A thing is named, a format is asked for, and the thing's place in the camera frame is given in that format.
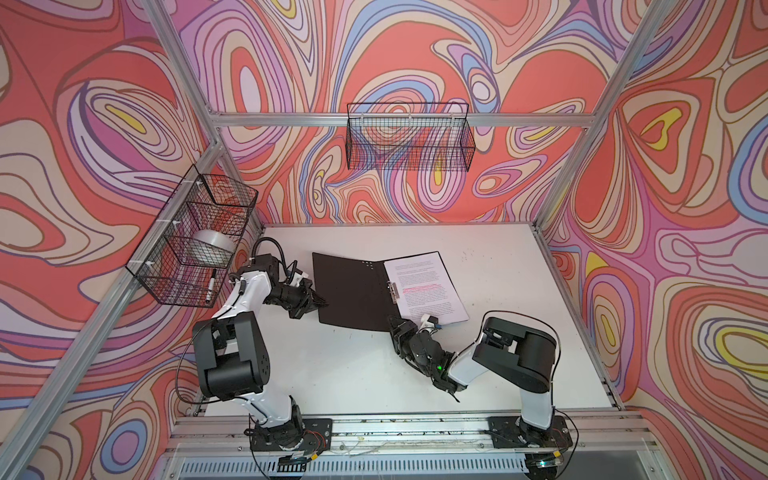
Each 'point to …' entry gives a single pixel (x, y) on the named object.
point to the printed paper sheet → (423, 286)
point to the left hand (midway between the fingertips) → (328, 299)
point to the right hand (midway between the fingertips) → (386, 327)
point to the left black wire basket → (186, 254)
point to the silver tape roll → (211, 248)
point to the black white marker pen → (211, 284)
